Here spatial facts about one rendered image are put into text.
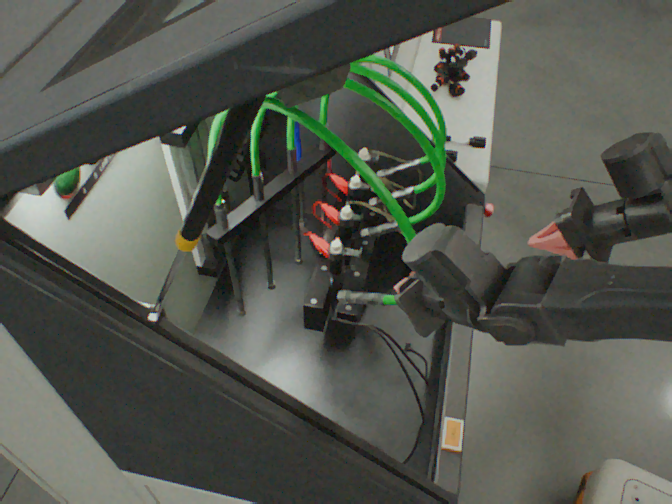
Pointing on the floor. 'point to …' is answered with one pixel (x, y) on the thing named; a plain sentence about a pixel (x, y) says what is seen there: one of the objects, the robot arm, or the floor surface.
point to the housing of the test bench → (66, 427)
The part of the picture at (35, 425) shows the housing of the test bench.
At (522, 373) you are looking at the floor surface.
